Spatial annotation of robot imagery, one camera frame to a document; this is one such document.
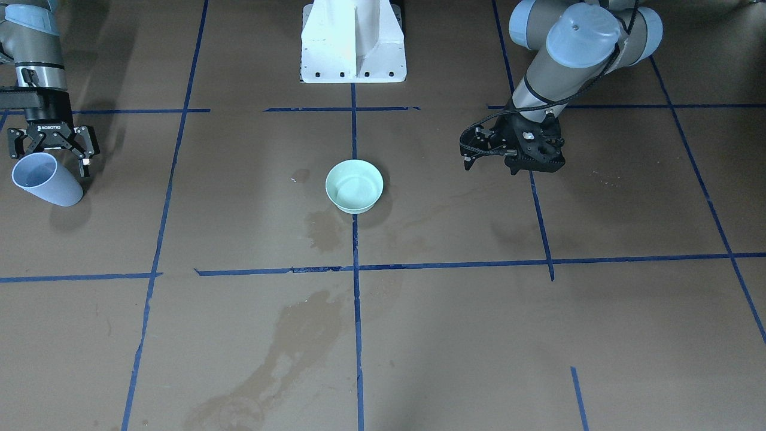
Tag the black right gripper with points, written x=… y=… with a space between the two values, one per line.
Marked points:
x=46 y=117

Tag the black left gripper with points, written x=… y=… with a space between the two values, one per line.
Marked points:
x=507 y=130

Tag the light blue plastic cup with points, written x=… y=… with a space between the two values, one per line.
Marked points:
x=42 y=175

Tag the light green bowl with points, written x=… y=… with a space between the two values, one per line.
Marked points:
x=354 y=186

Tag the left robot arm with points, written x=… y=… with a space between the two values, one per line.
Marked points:
x=576 y=44

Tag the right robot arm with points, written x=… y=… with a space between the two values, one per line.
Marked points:
x=30 y=41

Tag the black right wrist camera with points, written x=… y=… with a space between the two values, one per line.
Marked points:
x=19 y=98

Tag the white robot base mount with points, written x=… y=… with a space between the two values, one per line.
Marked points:
x=353 y=42

